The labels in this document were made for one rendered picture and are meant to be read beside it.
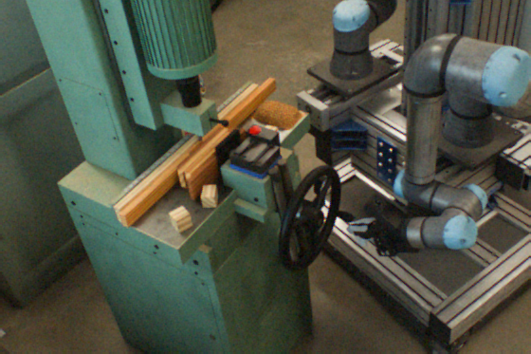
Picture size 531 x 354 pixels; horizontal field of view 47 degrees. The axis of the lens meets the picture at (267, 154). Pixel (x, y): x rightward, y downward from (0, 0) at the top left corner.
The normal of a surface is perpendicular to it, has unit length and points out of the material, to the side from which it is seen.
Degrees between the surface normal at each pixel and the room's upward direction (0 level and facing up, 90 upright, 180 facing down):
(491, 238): 0
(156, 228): 0
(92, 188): 0
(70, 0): 90
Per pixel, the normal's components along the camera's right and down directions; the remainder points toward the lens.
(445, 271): -0.10, -0.77
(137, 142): 0.83, 0.29
